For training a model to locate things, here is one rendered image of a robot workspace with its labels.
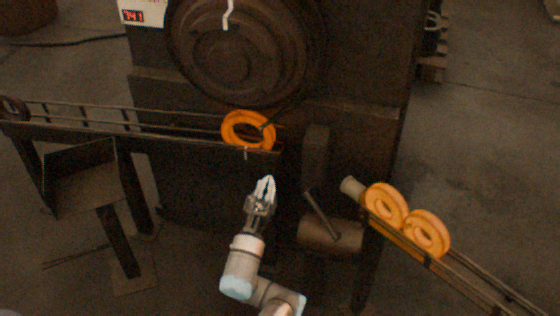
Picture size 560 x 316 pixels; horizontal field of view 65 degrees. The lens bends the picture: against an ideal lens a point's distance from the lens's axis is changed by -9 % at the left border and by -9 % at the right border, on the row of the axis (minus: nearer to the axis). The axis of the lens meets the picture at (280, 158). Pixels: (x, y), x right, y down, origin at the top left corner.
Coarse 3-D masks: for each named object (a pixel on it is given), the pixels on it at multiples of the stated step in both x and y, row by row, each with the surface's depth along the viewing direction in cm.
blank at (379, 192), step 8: (376, 184) 145; (384, 184) 143; (368, 192) 147; (376, 192) 143; (384, 192) 140; (392, 192) 140; (368, 200) 149; (376, 200) 146; (384, 200) 142; (392, 200) 139; (400, 200) 139; (376, 208) 148; (384, 208) 149; (392, 208) 141; (400, 208) 138; (384, 216) 147; (392, 216) 143; (400, 216) 139; (392, 224) 144; (400, 224) 141
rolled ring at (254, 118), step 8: (232, 112) 158; (240, 112) 156; (248, 112) 155; (256, 112) 156; (224, 120) 158; (232, 120) 157; (240, 120) 156; (248, 120) 155; (256, 120) 155; (264, 120) 156; (224, 128) 161; (264, 128) 156; (272, 128) 158; (224, 136) 163; (232, 136) 164; (264, 136) 159; (272, 136) 158; (240, 144) 166; (248, 144) 167; (256, 144) 166; (264, 144) 161; (272, 144) 161
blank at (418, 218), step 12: (408, 216) 136; (420, 216) 132; (432, 216) 131; (408, 228) 139; (432, 228) 130; (444, 228) 130; (420, 240) 138; (432, 240) 132; (444, 240) 129; (432, 252) 135; (444, 252) 132
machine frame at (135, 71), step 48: (336, 0) 132; (384, 0) 128; (144, 48) 163; (336, 48) 143; (384, 48) 139; (144, 96) 172; (192, 96) 166; (336, 96) 156; (384, 96) 151; (288, 144) 170; (336, 144) 163; (384, 144) 158; (192, 192) 206; (240, 192) 196; (288, 192) 188; (336, 192) 181; (288, 240) 212
